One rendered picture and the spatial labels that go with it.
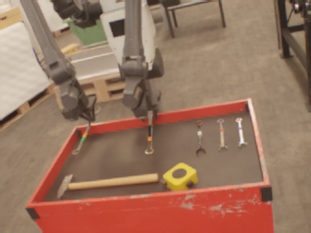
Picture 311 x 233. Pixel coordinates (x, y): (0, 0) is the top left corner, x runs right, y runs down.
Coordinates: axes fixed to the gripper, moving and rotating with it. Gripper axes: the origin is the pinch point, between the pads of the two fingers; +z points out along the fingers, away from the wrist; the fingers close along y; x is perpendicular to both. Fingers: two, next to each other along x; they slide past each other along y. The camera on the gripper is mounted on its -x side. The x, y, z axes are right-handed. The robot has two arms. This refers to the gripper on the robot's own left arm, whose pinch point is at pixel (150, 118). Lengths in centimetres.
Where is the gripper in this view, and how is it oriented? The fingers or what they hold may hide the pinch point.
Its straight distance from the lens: 127.7
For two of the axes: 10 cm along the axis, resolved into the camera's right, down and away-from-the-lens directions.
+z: 2.7, 7.2, 6.4
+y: 9.6, -2.0, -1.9
